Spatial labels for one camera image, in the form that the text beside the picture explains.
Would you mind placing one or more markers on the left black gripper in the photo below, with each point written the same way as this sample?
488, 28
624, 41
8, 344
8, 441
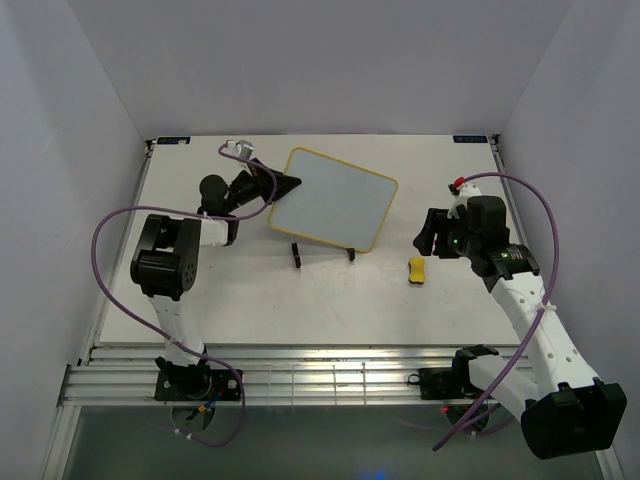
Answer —
258, 173

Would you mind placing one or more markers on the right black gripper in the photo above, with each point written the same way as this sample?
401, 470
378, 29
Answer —
437, 221

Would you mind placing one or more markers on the yellow bone-shaped eraser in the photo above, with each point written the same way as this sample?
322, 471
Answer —
416, 271

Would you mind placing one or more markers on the yellow framed small whiteboard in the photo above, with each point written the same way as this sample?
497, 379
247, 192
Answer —
337, 203

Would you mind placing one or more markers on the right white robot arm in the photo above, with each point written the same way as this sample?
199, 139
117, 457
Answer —
565, 408

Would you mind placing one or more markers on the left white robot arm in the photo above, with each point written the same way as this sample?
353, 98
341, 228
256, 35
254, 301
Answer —
165, 263

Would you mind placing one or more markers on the right blue corner sticker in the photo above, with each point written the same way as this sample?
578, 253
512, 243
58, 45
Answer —
470, 139

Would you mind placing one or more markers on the blue corner sticker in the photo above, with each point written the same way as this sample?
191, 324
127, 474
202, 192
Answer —
182, 140
470, 139

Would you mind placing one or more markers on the left blue corner sticker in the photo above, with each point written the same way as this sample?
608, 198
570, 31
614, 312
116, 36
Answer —
182, 140

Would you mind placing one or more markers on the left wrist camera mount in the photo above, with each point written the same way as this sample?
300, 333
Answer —
240, 150

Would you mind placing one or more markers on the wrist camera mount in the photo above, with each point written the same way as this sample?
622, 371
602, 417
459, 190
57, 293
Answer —
462, 190
240, 150

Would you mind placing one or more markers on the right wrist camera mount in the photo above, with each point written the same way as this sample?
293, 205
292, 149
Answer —
462, 190

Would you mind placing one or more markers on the black wire whiteboard stand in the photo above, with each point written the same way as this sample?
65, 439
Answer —
317, 255

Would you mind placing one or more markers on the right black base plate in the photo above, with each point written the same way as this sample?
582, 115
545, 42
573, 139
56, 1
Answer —
440, 384

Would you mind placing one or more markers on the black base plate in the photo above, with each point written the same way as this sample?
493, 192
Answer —
440, 384
176, 387

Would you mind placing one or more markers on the aluminium rail frame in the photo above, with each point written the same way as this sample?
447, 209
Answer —
331, 333

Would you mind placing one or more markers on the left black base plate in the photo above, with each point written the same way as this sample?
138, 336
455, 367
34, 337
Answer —
176, 387

